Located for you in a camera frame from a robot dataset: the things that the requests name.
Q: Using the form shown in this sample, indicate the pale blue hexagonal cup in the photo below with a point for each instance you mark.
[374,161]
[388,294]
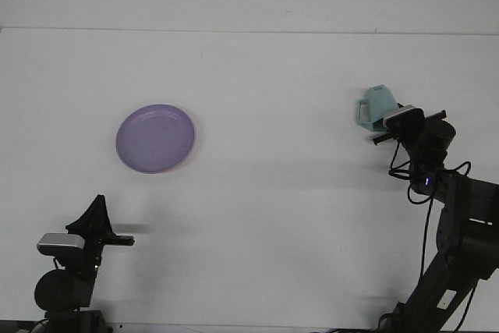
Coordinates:
[376,101]

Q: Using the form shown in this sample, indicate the pale purple round plate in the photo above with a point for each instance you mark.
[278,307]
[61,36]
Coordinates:
[156,138]

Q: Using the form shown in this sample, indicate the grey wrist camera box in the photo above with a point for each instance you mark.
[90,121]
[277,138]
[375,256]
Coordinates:
[395,114]
[60,242]

